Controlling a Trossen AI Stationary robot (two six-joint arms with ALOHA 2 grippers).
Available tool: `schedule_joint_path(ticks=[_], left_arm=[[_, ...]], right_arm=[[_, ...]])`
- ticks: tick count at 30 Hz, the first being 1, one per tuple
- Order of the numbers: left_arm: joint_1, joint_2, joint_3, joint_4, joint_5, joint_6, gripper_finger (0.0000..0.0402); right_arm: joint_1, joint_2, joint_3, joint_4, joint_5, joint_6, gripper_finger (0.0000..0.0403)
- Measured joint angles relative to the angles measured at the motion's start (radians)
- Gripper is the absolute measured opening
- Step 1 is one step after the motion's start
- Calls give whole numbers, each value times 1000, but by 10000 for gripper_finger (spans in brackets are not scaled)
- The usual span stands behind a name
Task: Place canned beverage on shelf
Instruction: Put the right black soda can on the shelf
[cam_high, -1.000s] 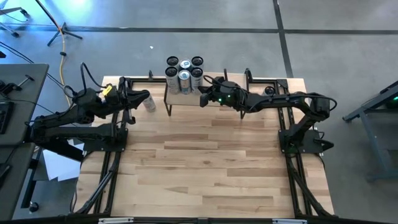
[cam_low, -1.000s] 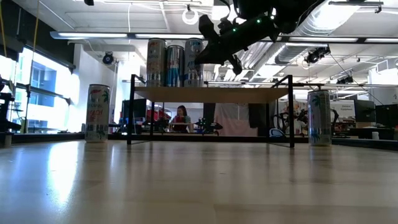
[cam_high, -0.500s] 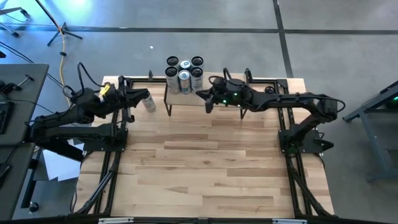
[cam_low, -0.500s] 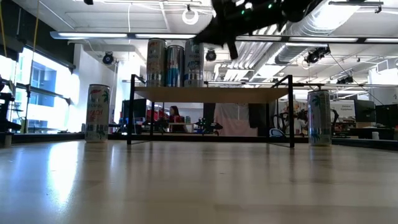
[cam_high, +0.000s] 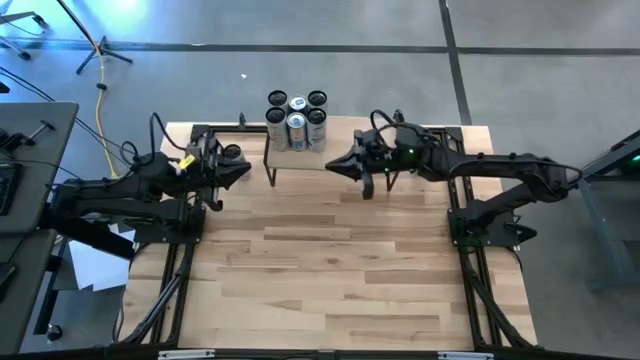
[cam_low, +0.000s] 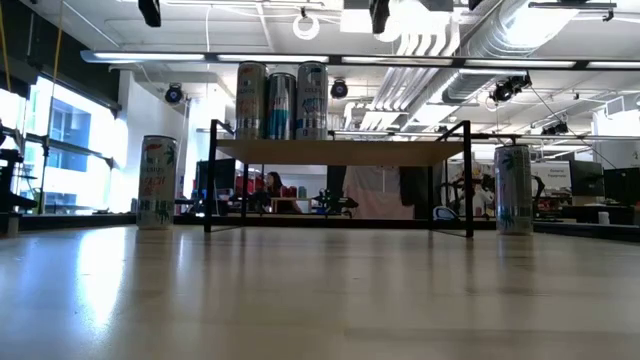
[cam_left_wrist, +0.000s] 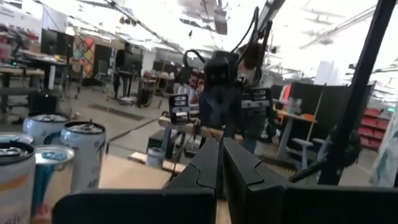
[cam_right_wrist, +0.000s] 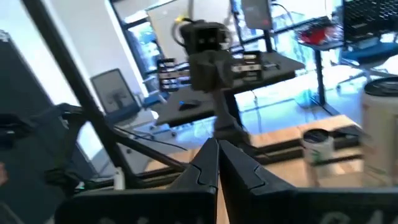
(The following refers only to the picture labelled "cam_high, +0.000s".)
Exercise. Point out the white paper sheets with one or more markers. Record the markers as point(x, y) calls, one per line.
point(100, 265)

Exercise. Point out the white Celsius Arctic can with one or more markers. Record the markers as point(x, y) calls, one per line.
point(316, 132)

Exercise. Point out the wooden shelf black metal frame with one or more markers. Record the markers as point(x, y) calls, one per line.
point(340, 145)

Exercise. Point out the black tripod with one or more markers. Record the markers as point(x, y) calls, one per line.
point(102, 47)

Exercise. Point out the grey stand legs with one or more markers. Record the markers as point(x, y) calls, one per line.
point(24, 54)

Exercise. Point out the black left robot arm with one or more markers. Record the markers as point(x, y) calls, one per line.
point(115, 192)

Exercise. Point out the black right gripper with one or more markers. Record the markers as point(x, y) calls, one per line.
point(395, 152)

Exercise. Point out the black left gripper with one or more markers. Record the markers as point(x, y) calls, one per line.
point(205, 170)

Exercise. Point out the white Celsius can palm print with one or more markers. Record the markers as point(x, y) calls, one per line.
point(232, 151)
point(317, 97)

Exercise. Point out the white Celsius Tropical can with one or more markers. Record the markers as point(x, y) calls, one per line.
point(277, 135)
point(276, 97)

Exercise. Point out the blue silver Red Bull can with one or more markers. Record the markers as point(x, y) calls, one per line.
point(297, 135)
point(298, 103)

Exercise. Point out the yellow label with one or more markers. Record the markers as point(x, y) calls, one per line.
point(186, 161)

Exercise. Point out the black caster wheel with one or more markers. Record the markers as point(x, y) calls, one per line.
point(54, 333)

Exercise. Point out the grey metal table frame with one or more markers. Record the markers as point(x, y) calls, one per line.
point(600, 230)

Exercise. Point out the silver bracket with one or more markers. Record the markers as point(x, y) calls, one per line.
point(465, 356)
point(185, 354)

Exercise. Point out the black clamp tool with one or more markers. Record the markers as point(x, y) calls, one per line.
point(15, 140)

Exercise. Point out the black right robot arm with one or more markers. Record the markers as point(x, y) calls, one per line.
point(500, 162)

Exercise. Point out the black aluminium rig frame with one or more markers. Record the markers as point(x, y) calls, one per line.
point(454, 134)

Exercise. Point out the black keyboard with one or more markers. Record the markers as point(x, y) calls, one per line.
point(9, 190)

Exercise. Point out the black beam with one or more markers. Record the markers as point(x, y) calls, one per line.
point(85, 230)

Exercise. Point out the grey desk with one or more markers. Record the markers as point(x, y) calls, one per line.
point(25, 280)
point(45, 175)

